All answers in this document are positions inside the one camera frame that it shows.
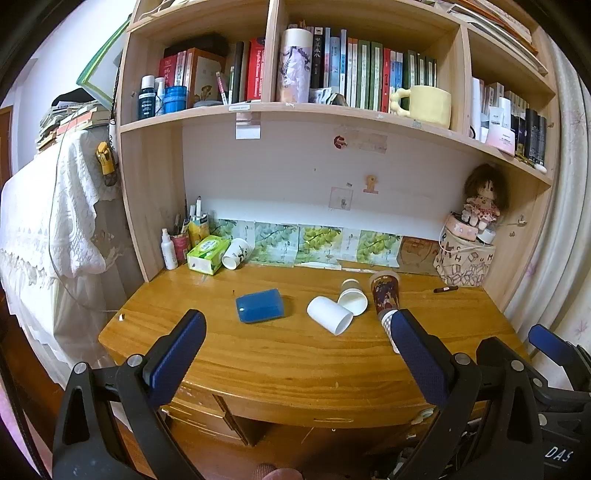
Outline blue plastic box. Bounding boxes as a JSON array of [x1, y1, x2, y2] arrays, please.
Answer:
[[235, 288, 286, 325]]

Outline stack of flat books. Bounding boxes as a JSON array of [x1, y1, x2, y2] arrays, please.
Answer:
[[434, 0, 550, 77]]

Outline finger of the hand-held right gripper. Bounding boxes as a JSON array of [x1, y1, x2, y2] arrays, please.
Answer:
[[528, 324, 591, 415]]

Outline floral print cylinder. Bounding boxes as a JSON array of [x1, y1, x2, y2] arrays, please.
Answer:
[[277, 28, 314, 104]]

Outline green carton pen holder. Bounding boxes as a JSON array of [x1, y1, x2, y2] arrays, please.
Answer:
[[188, 217, 211, 250]]

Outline green tissue box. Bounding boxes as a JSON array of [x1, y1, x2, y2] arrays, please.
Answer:
[[187, 235, 232, 276]]

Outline letter print fabric bag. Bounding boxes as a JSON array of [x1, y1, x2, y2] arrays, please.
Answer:
[[433, 226, 497, 287]]

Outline dark blue bottle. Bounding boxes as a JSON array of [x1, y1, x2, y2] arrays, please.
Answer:
[[137, 76, 157, 120]]

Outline white spray bottle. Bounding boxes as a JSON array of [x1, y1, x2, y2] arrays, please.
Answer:
[[161, 228, 179, 271]]

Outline plain white cup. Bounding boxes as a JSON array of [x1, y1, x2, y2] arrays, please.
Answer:
[[307, 295, 354, 335]]

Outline thick red book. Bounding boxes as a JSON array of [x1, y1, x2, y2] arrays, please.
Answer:
[[245, 37, 267, 102]]

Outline desk drawer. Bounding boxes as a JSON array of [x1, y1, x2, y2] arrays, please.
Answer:
[[159, 385, 252, 448]]

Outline red books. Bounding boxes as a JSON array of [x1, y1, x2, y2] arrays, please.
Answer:
[[158, 51, 189, 89]]

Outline pile of books and papers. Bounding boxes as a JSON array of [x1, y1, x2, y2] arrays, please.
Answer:
[[36, 90, 114, 154]]

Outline brown drawing card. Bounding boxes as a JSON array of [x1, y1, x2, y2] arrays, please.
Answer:
[[398, 236, 439, 276]]

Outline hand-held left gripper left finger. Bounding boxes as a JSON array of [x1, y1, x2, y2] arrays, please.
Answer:
[[53, 309, 206, 480]]

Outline wooden desk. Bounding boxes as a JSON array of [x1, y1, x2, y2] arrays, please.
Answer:
[[98, 262, 532, 462]]

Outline green framed board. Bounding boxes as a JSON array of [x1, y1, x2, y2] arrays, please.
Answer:
[[76, 14, 132, 107]]

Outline black book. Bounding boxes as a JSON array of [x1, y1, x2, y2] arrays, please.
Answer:
[[230, 41, 246, 104]]

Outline blue jar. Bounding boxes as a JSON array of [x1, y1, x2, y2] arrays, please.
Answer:
[[164, 86, 188, 113]]

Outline grape print card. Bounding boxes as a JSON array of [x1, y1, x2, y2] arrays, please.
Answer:
[[295, 225, 343, 265], [252, 222, 300, 267], [210, 219, 254, 264], [355, 230, 402, 268]]

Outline white cup bamboo print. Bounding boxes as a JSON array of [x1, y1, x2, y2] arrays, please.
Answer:
[[222, 238, 254, 270]]

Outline wooden bookshelf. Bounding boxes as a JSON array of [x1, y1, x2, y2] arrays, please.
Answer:
[[113, 0, 561, 315]]

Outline yellow toy car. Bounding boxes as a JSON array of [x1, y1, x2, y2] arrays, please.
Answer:
[[95, 142, 116, 176]]

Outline brown haired doll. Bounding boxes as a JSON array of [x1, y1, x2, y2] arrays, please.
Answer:
[[462, 163, 509, 232]]

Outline striped paper cup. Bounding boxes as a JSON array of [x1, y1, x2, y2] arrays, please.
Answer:
[[379, 309, 402, 355]]

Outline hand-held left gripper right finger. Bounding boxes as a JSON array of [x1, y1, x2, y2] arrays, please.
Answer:
[[385, 308, 546, 480]]

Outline red pen holder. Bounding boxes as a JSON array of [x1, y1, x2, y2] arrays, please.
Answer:
[[171, 233, 191, 265]]

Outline pink round box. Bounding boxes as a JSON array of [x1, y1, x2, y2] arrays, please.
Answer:
[[444, 212, 483, 241]]

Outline row of books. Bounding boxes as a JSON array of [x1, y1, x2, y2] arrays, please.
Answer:
[[310, 25, 438, 114]]

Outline white paper cup brown band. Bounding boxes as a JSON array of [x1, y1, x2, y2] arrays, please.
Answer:
[[337, 278, 369, 317]]

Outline yellow mug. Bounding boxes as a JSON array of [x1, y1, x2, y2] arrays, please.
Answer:
[[389, 85, 452, 130]]

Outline orange flower print box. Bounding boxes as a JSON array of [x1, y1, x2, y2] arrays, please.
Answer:
[[187, 47, 227, 105]]

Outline dark cartoon print cup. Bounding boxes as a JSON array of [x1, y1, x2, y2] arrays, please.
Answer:
[[368, 270, 400, 317]]

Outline white lace cloth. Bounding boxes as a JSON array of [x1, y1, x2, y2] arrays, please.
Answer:
[[0, 124, 122, 280]]

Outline row of cosmetic bottles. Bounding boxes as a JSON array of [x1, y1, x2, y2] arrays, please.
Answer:
[[468, 76, 550, 172]]

